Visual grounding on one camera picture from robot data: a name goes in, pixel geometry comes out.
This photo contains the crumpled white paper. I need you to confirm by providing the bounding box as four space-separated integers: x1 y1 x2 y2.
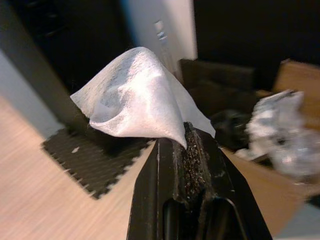
246 89 312 187

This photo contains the black foam floor mat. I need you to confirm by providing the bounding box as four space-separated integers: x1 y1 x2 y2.
41 124 156 201

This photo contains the brown cardboard box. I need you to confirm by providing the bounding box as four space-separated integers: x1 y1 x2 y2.
179 58 320 230

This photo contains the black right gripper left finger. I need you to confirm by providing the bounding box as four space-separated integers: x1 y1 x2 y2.
127 122 203 240

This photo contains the black rubbish item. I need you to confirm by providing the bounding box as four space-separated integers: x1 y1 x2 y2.
209 109 252 154

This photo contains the black desk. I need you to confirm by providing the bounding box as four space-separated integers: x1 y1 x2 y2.
0 0 127 142

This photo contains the white tissue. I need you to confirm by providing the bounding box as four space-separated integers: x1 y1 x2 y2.
69 46 216 149

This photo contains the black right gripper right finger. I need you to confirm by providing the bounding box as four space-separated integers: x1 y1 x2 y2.
191 122 273 240

